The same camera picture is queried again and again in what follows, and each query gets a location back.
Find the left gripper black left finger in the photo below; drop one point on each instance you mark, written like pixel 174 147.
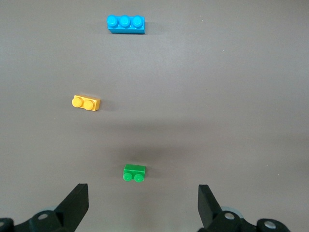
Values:
pixel 70 210

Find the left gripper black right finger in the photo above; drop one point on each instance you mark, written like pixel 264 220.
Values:
pixel 210 210

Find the yellow two-stud block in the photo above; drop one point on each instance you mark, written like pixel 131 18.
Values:
pixel 87 104

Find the green two-stud block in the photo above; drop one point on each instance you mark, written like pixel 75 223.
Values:
pixel 134 172

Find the blue three-stud block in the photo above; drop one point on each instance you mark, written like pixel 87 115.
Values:
pixel 126 26

